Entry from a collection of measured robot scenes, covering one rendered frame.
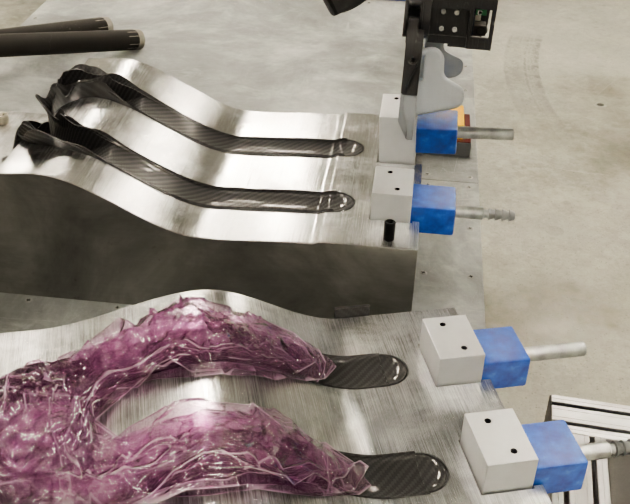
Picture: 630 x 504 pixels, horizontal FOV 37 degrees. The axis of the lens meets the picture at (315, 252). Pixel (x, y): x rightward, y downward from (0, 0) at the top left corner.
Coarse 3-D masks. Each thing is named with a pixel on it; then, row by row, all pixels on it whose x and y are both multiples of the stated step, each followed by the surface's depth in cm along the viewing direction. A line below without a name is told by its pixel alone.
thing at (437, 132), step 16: (384, 96) 95; (384, 112) 92; (448, 112) 94; (384, 128) 92; (400, 128) 92; (416, 128) 92; (432, 128) 92; (448, 128) 92; (464, 128) 93; (480, 128) 93; (496, 128) 93; (512, 128) 93; (384, 144) 93; (400, 144) 93; (416, 144) 93; (432, 144) 93; (448, 144) 92; (384, 160) 94; (400, 160) 94
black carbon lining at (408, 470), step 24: (336, 360) 74; (360, 360) 75; (384, 360) 75; (336, 384) 72; (360, 384) 73; (384, 384) 73; (360, 456) 65; (384, 456) 66; (408, 456) 66; (432, 456) 66; (384, 480) 65; (408, 480) 65; (432, 480) 65
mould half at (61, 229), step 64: (128, 64) 102; (0, 128) 105; (128, 128) 92; (256, 128) 101; (320, 128) 101; (0, 192) 83; (64, 192) 82; (128, 192) 84; (0, 256) 87; (64, 256) 86; (128, 256) 85; (192, 256) 85; (256, 256) 84; (320, 256) 83; (384, 256) 82
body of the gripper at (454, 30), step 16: (416, 0) 83; (432, 0) 83; (448, 0) 83; (464, 0) 83; (480, 0) 83; (496, 0) 82; (432, 16) 85; (448, 16) 85; (464, 16) 85; (480, 16) 86; (432, 32) 86; (448, 32) 86; (464, 32) 86; (480, 32) 85; (480, 48) 85
